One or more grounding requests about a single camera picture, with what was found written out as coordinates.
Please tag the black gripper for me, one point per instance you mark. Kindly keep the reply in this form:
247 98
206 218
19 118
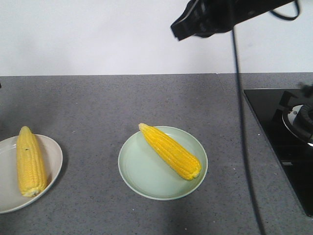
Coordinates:
204 18

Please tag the black gas stove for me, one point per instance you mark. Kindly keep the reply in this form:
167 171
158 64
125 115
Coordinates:
286 117

